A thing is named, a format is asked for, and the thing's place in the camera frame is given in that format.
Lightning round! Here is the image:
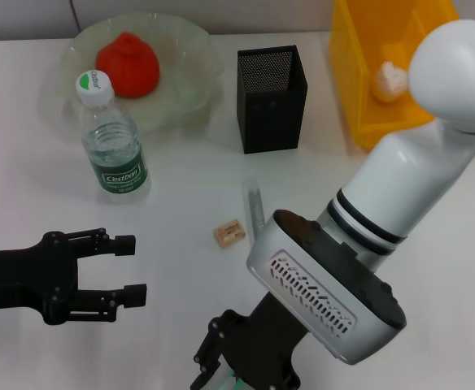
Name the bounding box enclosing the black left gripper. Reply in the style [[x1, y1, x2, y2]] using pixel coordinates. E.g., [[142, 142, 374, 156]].
[[0, 227, 148, 327]]

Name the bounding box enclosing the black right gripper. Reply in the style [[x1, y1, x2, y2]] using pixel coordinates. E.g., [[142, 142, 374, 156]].
[[189, 292, 304, 390]]

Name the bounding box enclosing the clear green-label water bottle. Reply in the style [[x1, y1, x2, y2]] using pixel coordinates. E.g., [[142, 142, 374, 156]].
[[74, 69, 151, 197]]

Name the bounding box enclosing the grey marker pen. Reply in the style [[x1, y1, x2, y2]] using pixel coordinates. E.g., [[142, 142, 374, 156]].
[[241, 178, 268, 237]]

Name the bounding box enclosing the white paper ball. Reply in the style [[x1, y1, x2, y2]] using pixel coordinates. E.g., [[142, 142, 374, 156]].
[[373, 60, 410, 103]]

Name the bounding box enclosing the small tan eraser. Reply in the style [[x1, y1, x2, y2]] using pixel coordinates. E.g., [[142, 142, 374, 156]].
[[212, 219, 248, 248]]

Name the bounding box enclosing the red-orange fruit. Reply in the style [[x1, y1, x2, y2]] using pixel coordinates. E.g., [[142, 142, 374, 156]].
[[94, 32, 160, 99]]

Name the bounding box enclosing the clear glass fruit plate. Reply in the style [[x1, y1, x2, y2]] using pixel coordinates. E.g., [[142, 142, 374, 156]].
[[53, 11, 225, 136]]

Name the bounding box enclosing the black mesh pen holder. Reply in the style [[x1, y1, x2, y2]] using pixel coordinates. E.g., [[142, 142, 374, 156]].
[[236, 44, 309, 155]]

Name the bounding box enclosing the yellow plastic bin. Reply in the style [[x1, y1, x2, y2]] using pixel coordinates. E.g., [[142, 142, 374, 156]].
[[329, 0, 460, 150]]

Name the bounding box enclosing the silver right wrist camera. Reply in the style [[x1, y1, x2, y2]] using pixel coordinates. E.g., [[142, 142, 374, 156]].
[[245, 209, 408, 366]]

